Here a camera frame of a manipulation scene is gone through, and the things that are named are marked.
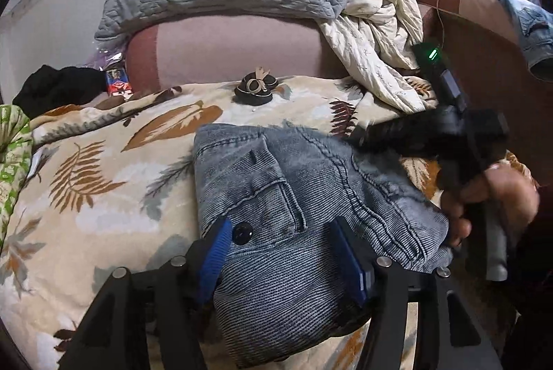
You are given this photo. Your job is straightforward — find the grey-blue denim pants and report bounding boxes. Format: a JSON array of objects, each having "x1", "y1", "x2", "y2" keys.
[{"x1": 192, "y1": 122, "x2": 454, "y2": 368}]

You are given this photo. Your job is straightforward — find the pink and brown headboard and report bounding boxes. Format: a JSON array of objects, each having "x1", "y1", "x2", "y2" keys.
[{"x1": 125, "y1": 0, "x2": 553, "y2": 163}]

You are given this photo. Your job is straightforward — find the thin tan cord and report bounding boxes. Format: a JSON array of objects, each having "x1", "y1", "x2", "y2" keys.
[{"x1": 434, "y1": 0, "x2": 459, "y2": 51}]

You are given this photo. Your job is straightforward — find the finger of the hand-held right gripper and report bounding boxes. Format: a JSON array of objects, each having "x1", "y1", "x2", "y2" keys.
[{"x1": 346, "y1": 113, "x2": 441, "y2": 159}]

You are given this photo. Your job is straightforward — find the white cloth tag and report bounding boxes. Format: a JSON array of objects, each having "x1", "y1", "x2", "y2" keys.
[{"x1": 26, "y1": 145, "x2": 48, "y2": 177}]

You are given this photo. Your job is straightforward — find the black cloth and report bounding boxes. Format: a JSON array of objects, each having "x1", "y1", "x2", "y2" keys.
[{"x1": 12, "y1": 65, "x2": 109, "y2": 118}]

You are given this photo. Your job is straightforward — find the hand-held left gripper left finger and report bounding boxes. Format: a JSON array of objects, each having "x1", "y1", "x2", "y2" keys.
[{"x1": 58, "y1": 217, "x2": 234, "y2": 370}]

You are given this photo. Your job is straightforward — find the leaf printed blanket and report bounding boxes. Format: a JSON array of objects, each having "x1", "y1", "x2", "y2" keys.
[{"x1": 0, "y1": 74, "x2": 541, "y2": 370}]

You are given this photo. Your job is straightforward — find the person's right hand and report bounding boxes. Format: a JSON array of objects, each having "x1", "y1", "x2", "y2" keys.
[{"x1": 441, "y1": 165, "x2": 541, "y2": 250}]

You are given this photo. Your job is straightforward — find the red and blue packet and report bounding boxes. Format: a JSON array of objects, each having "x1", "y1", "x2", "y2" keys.
[{"x1": 105, "y1": 68, "x2": 132, "y2": 98}]

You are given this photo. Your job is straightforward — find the light blue denim jacket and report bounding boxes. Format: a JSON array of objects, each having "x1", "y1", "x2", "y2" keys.
[{"x1": 497, "y1": 0, "x2": 553, "y2": 81}]

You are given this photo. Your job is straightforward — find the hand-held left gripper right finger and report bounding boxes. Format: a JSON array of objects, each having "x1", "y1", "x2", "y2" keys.
[{"x1": 329, "y1": 219, "x2": 504, "y2": 370}]

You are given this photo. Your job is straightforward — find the clear plastic bag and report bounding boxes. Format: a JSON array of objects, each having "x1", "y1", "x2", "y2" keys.
[{"x1": 86, "y1": 46, "x2": 128, "y2": 70}]

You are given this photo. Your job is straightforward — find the green and white patterned quilt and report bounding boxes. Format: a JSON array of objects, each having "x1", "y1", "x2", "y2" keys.
[{"x1": 0, "y1": 104, "x2": 34, "y2": 241}]

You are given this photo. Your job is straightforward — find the cream crumpled quilt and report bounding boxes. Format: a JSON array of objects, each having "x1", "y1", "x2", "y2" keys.
[{"x1": 317, "y1": 0, "x2": 437, "y2": 114}]

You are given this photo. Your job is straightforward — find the black and beige hair accessory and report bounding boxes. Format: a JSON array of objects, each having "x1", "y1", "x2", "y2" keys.
[{"x1": 233, "y1": 67, "x2": 279, "y2": 105}]

